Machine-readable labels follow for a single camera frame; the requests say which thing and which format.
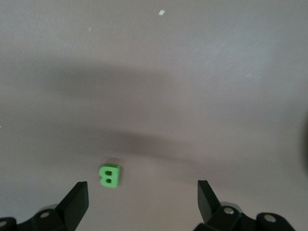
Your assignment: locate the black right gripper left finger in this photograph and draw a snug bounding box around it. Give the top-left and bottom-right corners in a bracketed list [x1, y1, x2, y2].
[0, 181, 90, 231]

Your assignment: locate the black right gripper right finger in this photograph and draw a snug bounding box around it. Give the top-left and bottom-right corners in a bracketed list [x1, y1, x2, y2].
[193, 180, 295, 231]

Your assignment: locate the green letter B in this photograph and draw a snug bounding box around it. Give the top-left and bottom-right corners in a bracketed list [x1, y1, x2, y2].
[98, 157, 121, 188]

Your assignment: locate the brown table cover sheet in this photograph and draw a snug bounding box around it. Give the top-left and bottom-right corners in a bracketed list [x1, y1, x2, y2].
[0, 0, 308, 231]

